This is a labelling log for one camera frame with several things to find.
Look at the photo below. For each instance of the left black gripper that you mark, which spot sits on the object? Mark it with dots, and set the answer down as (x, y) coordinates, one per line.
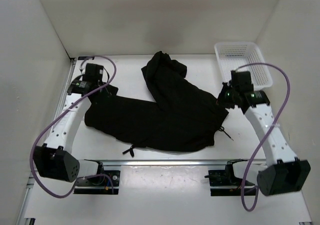
(100, 83)

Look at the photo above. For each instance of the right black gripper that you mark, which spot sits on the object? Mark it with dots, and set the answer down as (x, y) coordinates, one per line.
(220, 101)

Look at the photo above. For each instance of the black trousers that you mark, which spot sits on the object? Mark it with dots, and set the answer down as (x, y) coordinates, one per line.
(181, 118)

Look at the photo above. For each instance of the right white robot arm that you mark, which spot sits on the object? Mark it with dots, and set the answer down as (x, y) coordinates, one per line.
(284, 171)

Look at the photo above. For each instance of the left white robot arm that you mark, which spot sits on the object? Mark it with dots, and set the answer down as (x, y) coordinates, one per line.
(54, 158)

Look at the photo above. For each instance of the white plastic mesh basket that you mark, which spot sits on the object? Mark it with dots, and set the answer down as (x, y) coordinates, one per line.
(232, 55)

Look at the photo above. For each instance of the aluminium front rail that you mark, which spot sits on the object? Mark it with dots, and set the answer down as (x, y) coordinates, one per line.
(189, 162)

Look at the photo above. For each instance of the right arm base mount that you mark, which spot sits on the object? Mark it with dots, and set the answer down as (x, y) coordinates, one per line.
(223, 183)

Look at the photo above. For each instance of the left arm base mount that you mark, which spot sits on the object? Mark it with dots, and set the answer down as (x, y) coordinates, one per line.
(100, 185)

